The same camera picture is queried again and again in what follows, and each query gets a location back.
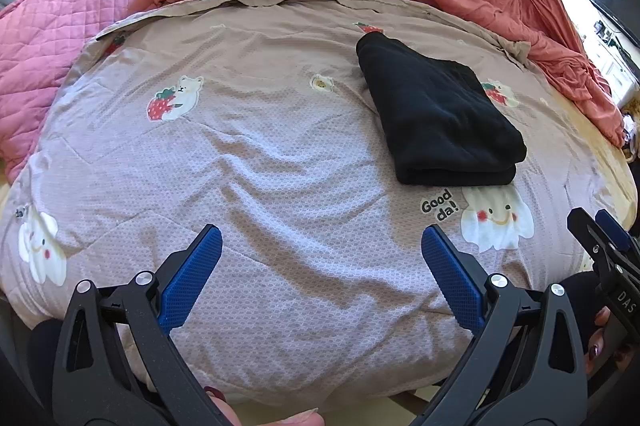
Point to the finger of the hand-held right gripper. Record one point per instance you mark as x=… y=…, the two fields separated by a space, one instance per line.
x=595 y=246
x=616 y=231

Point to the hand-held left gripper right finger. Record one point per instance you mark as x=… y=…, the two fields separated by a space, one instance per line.
x=450 y=273

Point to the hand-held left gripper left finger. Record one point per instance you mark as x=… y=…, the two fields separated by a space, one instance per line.
x=192 y=278

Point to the black long-sleeve shirt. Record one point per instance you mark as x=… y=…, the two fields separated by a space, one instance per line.
x=440 y=120

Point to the person's right hand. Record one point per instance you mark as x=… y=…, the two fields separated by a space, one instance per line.
x=597 y=348

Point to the person's left hand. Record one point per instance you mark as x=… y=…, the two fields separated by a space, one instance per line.
x=280 y=417

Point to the person's dark trousers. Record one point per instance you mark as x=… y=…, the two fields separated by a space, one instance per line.
x=575 y=301

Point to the cream bed sheet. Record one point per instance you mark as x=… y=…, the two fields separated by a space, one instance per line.
x=600 y=145

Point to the light fabric bundle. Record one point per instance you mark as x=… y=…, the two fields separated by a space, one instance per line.
x=632 y=125

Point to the white television cabinet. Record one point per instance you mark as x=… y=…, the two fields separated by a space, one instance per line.
x=617 y=65

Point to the black television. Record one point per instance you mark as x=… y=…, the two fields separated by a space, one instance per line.
x=615 y=0

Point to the pink quilted blanket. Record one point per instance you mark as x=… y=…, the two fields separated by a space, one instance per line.
x=55 y=40

